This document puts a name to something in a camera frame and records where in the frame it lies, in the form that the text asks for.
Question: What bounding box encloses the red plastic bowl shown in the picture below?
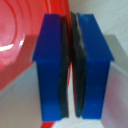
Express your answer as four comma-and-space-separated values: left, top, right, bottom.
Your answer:
0, 0, 73, 98

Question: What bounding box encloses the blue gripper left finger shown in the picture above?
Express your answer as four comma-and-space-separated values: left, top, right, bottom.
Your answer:
31, 13, 73, 123

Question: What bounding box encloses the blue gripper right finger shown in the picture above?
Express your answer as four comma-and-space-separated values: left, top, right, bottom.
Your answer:
69, 11, 115, 121

